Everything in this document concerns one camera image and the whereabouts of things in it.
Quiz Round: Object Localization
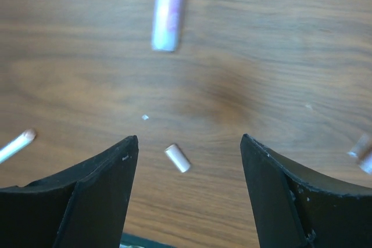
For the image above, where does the pink highlighter pen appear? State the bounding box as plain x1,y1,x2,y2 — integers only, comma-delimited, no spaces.
151,0,184,52

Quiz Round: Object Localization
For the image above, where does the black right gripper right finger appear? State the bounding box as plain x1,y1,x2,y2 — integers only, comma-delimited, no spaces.
240,134,371,247

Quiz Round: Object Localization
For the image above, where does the white thin pen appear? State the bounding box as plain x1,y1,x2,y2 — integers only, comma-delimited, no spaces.
0,129,37,163

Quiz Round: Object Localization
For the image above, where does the slim pink red-tipped pen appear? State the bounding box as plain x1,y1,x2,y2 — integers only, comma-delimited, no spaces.
348,134,371,175

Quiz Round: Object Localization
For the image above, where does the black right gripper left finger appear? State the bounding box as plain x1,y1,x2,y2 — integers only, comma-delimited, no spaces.
1,135,138,247

